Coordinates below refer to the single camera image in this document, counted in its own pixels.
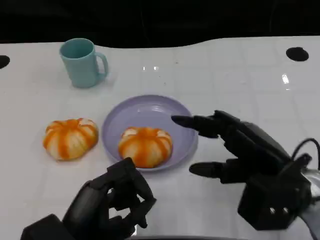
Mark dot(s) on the pale green mug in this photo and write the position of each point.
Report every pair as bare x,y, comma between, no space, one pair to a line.
80,70

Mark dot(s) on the lilac plate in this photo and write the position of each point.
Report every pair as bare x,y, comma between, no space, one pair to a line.
150,112

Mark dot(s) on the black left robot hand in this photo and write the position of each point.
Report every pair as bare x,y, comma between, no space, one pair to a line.
90,202

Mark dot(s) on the black table grommet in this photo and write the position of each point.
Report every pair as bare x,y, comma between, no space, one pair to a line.
3,62
297,53

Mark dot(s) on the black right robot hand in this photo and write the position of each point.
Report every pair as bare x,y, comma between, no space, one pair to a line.
255,147

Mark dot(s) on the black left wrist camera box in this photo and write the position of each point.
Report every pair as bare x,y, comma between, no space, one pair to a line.
45,228

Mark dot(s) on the orange and white bread roll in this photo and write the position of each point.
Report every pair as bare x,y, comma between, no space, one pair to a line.
70,140
145,147

